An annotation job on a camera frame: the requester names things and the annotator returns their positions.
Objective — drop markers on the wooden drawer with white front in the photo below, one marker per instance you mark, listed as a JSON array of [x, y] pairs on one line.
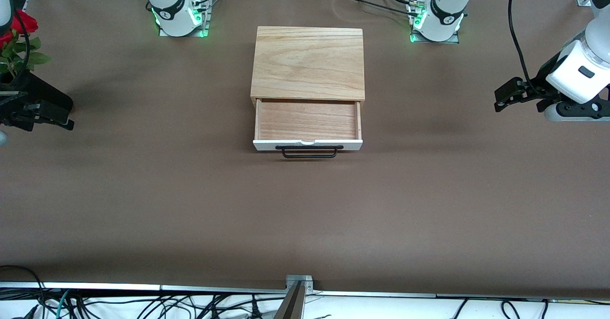
[[307, 121]]

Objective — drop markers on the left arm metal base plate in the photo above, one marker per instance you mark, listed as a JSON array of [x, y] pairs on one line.
[[455, 37]]

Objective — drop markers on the light wooden drawer cabinet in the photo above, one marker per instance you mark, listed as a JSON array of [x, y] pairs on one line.
[[307, 61]]

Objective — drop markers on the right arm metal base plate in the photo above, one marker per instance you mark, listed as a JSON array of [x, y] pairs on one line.
[[202, 25]]

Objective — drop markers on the large red rose bloom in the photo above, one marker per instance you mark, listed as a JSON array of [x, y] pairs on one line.
[[25, 22]]

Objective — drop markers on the aluminium table edge rail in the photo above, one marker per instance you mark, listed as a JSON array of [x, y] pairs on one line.
[[95, 286]]

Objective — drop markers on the small red rose bloom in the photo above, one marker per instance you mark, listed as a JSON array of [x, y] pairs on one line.
[[5, 38]]

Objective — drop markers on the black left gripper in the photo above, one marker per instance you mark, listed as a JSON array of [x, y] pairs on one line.
[[544, 77]]

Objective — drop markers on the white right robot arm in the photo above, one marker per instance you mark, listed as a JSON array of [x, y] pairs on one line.
[[167, 2]]

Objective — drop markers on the brown table mat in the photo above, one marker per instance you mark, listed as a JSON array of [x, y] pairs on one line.
[[305, 214]]

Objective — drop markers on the black cylindrical vase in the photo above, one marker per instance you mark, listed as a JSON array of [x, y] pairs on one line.
[[45, 92]]

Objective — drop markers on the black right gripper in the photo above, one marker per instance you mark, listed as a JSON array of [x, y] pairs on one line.
[[34, 91]]

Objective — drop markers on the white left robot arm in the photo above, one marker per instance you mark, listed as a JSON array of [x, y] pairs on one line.
[[598, 37]]

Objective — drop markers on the brown tapered camera pole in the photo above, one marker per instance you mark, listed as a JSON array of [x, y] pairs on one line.
[[290, 307]]

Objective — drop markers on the grey metal edge bracket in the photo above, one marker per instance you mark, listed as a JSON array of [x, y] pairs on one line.
[[299, 281]]

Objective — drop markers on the green rose leaves and stems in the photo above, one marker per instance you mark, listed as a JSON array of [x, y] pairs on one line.
[[21, 56]]

